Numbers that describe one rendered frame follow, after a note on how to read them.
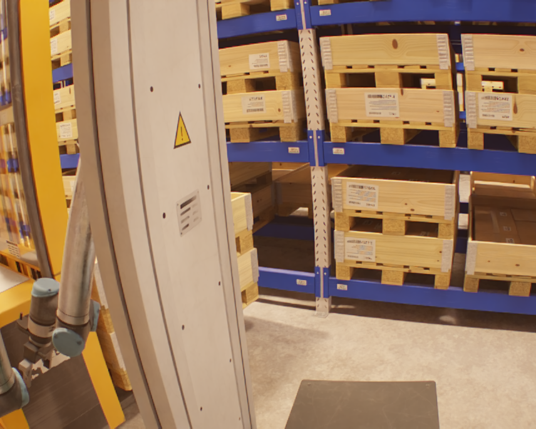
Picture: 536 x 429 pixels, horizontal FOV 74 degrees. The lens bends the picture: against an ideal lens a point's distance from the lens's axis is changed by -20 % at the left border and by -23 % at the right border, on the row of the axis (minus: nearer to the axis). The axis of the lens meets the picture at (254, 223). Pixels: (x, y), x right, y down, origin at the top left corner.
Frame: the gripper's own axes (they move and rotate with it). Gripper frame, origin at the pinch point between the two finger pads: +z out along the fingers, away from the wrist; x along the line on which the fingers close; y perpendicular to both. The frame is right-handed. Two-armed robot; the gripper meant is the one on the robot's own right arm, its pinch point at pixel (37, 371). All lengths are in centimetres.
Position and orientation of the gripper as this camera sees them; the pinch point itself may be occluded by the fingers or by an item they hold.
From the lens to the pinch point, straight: 144.9
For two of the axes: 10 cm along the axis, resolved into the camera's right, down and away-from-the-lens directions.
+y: 9.3, 3.5, -0.5
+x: 1.2, -1.9, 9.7
